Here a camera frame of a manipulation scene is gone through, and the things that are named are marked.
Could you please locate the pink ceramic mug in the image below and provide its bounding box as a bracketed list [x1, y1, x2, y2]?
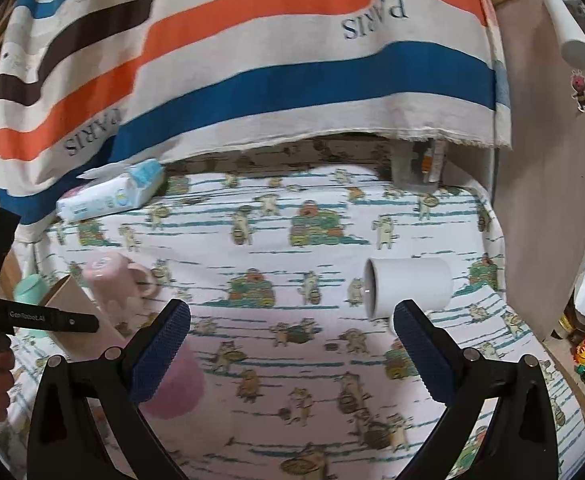
[82, 252, 158, 325]

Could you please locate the wet wipes pack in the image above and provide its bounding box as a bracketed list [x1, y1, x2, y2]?
[56, 158, 166, 222]

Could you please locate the cartoon print tablecloth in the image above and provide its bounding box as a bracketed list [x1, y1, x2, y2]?
[16, 163, 585, 479]

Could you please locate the beige cardboard box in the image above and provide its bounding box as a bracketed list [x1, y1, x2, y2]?
[40, 275, 125, 362]

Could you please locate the mint green cup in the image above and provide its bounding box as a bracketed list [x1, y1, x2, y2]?
[12, 273, 52, 339]

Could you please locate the pink round cup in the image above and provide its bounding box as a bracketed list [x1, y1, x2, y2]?
[140, 341, 204, 419]

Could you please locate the cartoon bear sticker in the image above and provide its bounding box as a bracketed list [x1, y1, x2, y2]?
[570, 70, 585, 113]

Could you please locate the white cylindrical handle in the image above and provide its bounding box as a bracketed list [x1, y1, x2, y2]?
[543, 0, 585, 70]

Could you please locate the brown wooden board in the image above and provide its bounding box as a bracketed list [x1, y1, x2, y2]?
[493, 0, 585, 340]

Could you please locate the white ceramic mug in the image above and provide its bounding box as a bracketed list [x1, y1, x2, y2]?
[363, 258, 453, 320]

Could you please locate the striped Paris towel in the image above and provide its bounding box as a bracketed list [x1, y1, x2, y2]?
[0, 0, 511, 229]

